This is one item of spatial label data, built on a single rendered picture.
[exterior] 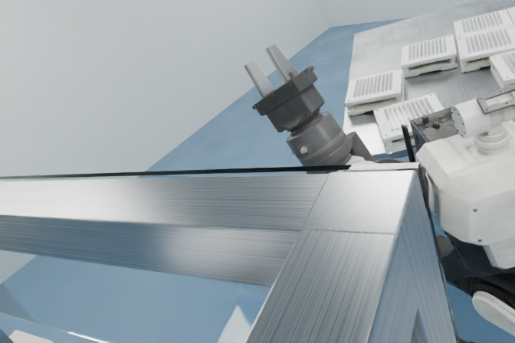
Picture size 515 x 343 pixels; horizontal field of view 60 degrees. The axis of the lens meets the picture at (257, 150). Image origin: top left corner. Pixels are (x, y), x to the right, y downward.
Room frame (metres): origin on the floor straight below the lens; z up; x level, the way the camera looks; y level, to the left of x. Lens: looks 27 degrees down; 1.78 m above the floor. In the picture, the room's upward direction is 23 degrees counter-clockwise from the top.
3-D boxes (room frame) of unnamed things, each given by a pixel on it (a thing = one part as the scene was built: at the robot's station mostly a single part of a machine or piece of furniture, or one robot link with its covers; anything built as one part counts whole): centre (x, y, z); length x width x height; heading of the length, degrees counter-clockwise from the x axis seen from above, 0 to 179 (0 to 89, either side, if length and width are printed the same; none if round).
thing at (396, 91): (1.84, -0.60, 0.89); 0.25 x 0.24 x 0.02; 62
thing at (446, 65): (1.98, -0.95, 0.84); 0.24 x 0.24 x 0.02; 61
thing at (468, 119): (0.70, -0.42, 1.29); 0.10 x 0.07 x 0.09; 80
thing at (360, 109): (1.84, -0.60, 0.84); 0.24 x 0.24 x 0.02; 62
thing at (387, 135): (1.48, -0.59, 0.89); 0.25 x 0.24 x 0.02; 74
